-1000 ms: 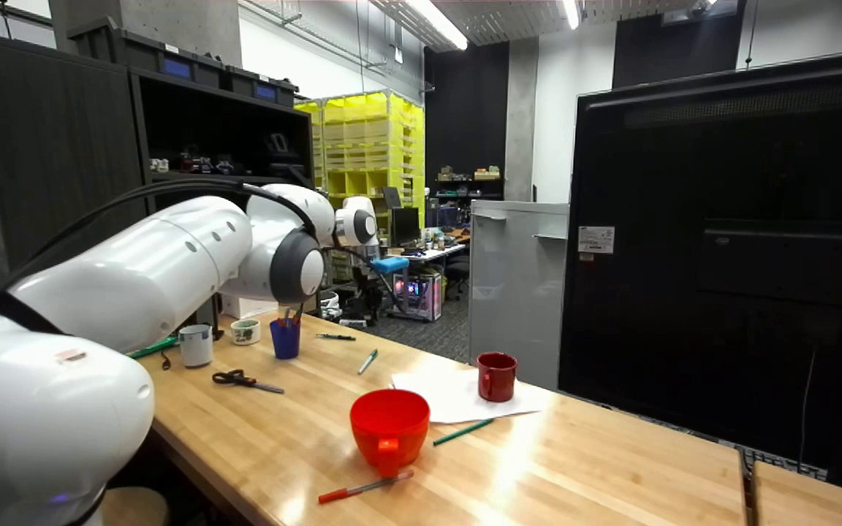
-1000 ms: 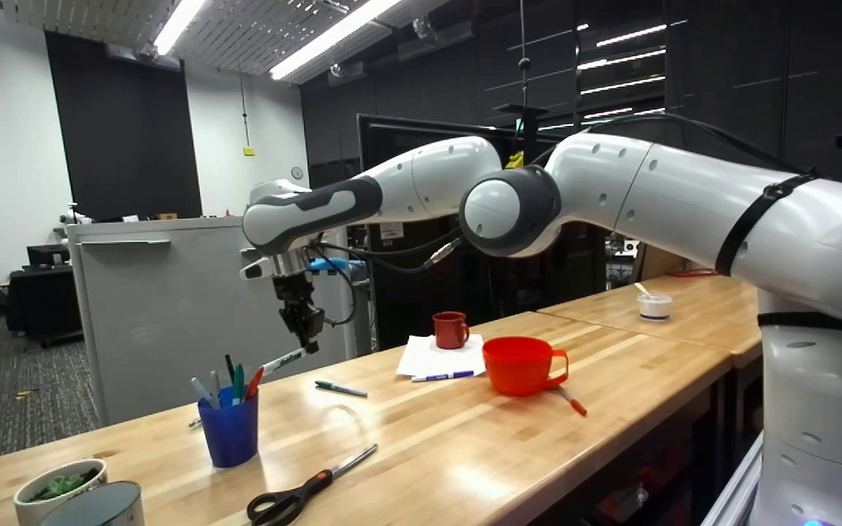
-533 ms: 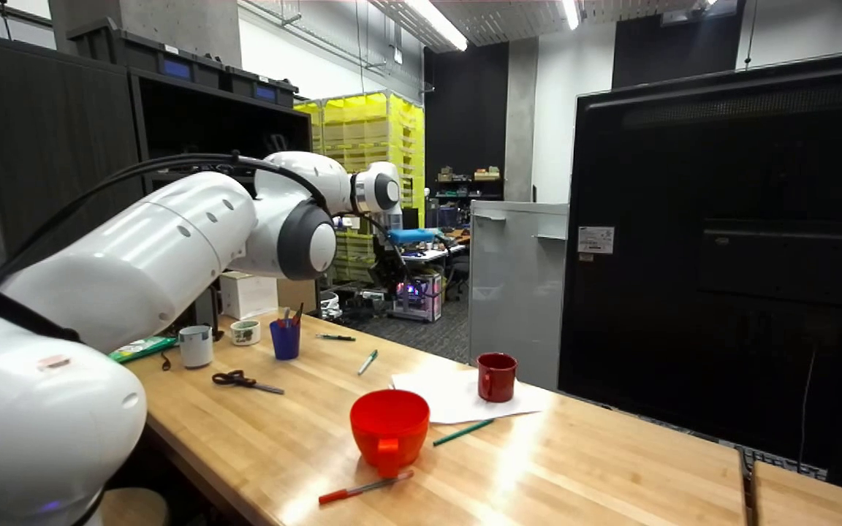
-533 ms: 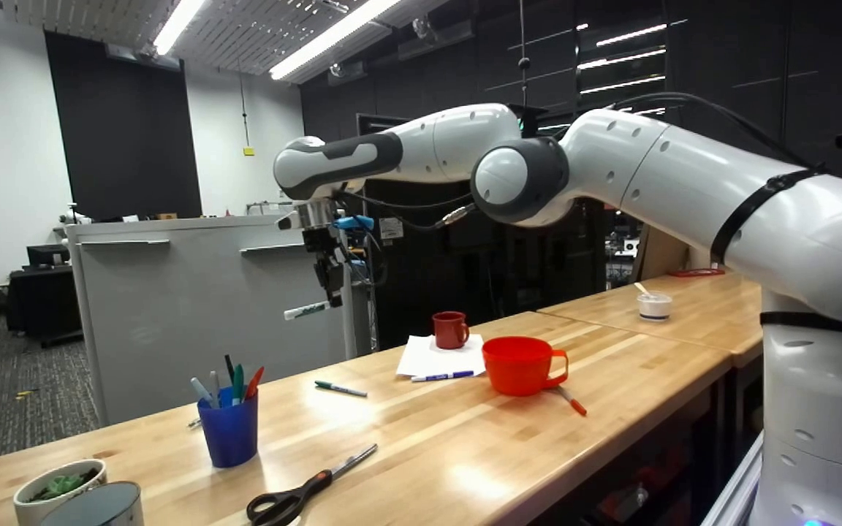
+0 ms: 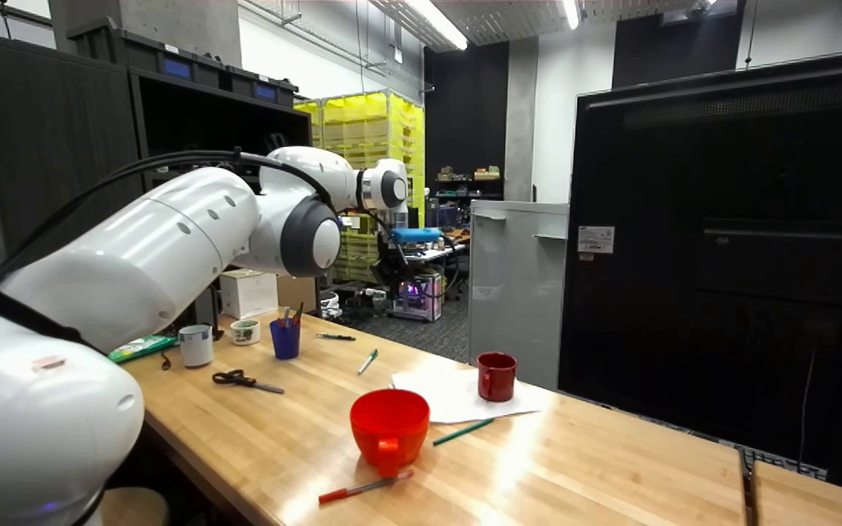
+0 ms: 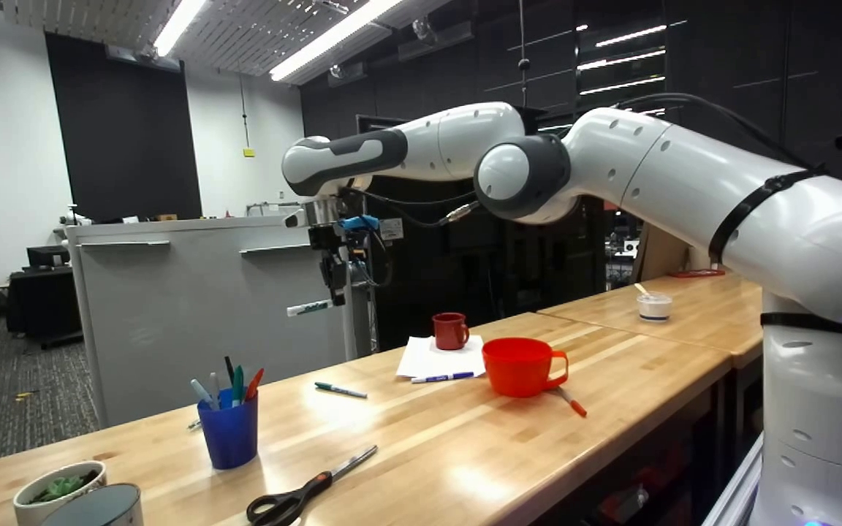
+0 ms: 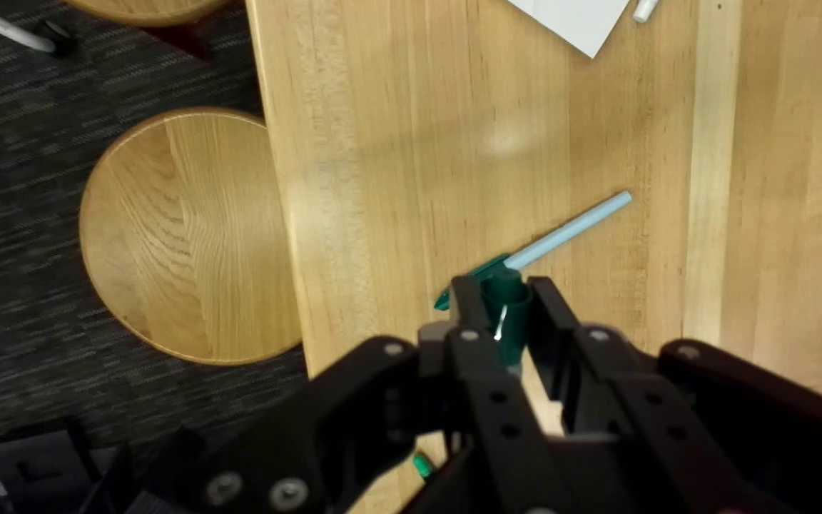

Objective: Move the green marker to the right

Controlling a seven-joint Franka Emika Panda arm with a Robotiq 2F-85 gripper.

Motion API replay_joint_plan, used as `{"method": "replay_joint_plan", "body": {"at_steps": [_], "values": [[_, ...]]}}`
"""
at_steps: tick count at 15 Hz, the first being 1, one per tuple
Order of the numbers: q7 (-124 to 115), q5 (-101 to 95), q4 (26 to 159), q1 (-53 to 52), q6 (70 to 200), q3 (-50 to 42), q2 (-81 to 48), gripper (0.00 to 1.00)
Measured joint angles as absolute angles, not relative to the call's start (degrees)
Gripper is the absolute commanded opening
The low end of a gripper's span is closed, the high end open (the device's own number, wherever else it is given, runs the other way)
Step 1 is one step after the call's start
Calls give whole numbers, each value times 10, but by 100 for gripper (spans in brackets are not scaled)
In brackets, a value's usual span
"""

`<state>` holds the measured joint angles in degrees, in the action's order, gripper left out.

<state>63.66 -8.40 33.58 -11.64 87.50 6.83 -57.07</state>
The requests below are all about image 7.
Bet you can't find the round wooden stool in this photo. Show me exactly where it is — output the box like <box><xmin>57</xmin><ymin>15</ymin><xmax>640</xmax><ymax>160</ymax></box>
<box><xmin>60</xmin><ymin>0</ymin><xmax>234</xmax><ymax>30</ymax></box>
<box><xmin>77</xmin><ymin>107</ymin><xmax>309</xmax><ymax>369</ymax></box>

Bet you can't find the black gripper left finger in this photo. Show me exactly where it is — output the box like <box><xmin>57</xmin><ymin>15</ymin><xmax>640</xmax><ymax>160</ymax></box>
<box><xmin>171</xmin><ymin>272</ymin><xmax>566</xmax><ymax>514</ymax></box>

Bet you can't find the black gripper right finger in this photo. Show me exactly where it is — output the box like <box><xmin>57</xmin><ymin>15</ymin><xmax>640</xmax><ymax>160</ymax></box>
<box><xmin>522</xmin><ymin>274</ymin><xmax>822</xmax><ymax>514</ymax></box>

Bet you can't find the black base frame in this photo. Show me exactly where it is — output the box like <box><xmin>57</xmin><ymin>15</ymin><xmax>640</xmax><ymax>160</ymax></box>
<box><xmin>0</xmin><ymin>418</ymin><xmax>207</xmax><ymax>514</ymax></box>

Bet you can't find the white paper sheet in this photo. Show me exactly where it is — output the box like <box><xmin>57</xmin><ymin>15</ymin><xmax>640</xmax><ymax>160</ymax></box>
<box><xmin>509</xmin><ymin>0</ymin><xmax>635</xmax><ymax>64</ymax></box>

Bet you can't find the metal chair leg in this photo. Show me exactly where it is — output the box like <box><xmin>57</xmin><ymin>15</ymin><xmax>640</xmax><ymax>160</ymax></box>
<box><xmin>0</xmin><ymin>0</ymin><xmax>77</xmax><ymax>57</ymax></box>

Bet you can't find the white marker with green cap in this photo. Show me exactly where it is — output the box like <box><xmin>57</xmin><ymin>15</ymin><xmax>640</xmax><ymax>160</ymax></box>
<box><xmin>431</xmin><ymin>190</ymin><xmax>640</xmax><ymax>315</ymax></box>

